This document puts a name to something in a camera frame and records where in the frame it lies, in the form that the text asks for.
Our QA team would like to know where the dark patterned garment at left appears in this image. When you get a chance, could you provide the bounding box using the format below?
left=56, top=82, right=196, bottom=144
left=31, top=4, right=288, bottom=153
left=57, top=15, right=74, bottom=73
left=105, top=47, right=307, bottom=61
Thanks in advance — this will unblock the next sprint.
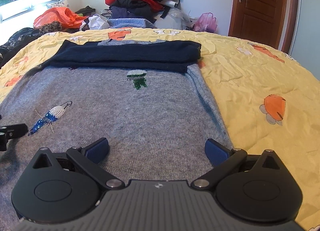
left=1, top=27, right=47, bottom=67

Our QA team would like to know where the pink plastic bag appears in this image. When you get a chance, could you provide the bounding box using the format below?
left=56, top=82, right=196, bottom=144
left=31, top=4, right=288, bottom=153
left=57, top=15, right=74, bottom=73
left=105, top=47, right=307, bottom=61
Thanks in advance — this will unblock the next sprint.
left=193, top=13, right=217, bottom=33

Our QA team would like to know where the grey navy knit sweater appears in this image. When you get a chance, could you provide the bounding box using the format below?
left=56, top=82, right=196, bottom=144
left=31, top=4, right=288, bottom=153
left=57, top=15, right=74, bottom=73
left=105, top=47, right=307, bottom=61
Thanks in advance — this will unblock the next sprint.
left=1, top=40, right=232, bottom=230

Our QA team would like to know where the dark navy jacket on pile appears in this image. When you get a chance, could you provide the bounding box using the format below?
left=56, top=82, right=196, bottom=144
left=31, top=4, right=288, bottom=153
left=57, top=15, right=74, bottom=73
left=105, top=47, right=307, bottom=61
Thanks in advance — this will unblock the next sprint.
left=110, top=0, right=156, bottom=23

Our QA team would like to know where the grey bundle under pile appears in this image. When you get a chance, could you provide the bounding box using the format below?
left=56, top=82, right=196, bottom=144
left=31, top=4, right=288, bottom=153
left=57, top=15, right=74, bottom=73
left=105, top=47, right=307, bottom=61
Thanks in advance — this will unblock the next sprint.
left=154, top=8, right=191, bottom=30

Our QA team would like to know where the leopard print garment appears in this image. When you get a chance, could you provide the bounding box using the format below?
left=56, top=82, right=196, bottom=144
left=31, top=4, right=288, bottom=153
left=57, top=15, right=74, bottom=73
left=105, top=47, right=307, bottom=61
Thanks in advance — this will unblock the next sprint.
left=39, top=21, right=62, bottom=34

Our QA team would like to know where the white crumpled plastic bag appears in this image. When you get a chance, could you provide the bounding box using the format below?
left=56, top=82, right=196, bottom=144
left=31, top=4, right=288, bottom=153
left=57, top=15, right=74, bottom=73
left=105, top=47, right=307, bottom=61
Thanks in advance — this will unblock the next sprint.
left=80, top=14, right=110, bottom=31

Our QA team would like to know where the brown wooden door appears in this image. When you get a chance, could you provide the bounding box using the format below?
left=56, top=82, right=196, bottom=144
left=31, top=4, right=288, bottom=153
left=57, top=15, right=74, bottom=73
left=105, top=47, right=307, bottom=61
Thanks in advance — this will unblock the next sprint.
left=228, top=0, right=299, bottom=53

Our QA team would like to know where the light blue quilted blanket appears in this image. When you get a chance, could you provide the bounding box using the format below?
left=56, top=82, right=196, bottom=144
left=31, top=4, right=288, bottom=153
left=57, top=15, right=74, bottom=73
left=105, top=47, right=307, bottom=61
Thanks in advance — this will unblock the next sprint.
left=107, top=18, right=156, bottom=29

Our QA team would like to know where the orange plastic bag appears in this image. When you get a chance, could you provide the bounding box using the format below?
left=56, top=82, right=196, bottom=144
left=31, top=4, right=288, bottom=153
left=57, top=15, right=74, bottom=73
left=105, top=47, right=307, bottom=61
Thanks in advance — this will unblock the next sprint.
left=33, top=7, right=87, bottom=28

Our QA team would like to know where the yellow carrot print bedsheet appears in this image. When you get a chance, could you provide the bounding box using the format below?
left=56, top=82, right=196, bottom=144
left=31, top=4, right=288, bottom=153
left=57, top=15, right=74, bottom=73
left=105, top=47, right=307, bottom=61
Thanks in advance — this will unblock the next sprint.
left=1, top=27, right=319, bottom=230

